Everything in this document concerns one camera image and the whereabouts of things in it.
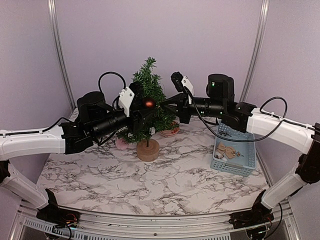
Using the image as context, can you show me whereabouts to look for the left aluminium frame post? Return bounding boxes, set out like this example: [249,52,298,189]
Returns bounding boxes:
[47,0,76,110]

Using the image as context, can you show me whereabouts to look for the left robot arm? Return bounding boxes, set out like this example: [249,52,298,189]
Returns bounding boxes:
[0,88,157,223]

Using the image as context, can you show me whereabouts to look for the copper bauble ornament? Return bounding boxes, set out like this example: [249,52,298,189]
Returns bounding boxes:
[142,97,156,109]

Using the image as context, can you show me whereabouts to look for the small green christmas tree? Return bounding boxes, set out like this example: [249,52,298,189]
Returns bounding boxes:
[117,57,180,162]

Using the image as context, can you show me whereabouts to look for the beige fabric ornament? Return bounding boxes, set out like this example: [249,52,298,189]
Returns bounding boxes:
[215,142,236,159]

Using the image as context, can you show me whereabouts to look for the white light battery box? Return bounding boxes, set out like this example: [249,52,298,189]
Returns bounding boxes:
[149,127,156,135]

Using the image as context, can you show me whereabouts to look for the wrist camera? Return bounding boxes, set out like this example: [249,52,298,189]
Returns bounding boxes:
[118,82,144,117]
[170,72,194,96]

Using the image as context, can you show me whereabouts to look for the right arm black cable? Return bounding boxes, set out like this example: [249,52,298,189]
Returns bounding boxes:
[183,86,316,143]

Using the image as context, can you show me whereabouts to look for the white grey small ornament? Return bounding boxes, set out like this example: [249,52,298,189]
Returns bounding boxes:
[214,152,225,160]

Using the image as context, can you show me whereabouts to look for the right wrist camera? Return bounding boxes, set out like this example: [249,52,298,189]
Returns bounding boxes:
[170,72,194,96]

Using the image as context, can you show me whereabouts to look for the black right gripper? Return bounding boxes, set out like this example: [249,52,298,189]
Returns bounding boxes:
[160,91,226,124]

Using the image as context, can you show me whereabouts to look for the front aluminium rail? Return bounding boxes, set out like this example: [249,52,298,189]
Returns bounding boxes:
[8,201,301,240]

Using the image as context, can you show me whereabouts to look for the pink pompom ornament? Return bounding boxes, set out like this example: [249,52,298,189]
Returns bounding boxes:
[115,138,128,150]

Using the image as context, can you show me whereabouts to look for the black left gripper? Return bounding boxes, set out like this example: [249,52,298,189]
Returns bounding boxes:
[91,106,157,141]

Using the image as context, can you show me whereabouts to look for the light blue perforated basket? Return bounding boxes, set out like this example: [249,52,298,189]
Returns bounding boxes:
[210,121,257,177]

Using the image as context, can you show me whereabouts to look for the aluminium frame post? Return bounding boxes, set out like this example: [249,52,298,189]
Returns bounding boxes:
[239,0,270,102]
[47,0,76,110]

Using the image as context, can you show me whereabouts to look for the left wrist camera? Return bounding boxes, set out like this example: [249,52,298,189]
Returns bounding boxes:
[118,82,144,117]

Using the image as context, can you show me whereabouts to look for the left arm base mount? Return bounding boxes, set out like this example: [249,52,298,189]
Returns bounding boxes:
[36,188,80,226]

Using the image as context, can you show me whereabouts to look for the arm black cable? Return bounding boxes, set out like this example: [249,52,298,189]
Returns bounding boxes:
[183,86,316,143]
[0,71,127,147]

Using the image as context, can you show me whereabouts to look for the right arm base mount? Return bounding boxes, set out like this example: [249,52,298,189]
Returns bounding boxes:
[228,190,274,229]

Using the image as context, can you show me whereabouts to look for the right aluminium frame post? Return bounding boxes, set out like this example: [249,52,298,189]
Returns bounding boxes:
[239,0,270,102]

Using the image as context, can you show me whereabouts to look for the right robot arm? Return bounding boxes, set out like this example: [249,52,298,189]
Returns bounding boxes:
[160,72,320,224]

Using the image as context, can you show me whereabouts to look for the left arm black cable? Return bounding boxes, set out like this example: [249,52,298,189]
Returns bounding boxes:
[0,71,127,147]

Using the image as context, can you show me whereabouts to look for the orange white patterned bowl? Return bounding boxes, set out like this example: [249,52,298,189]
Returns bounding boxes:
[160,121,180,138]

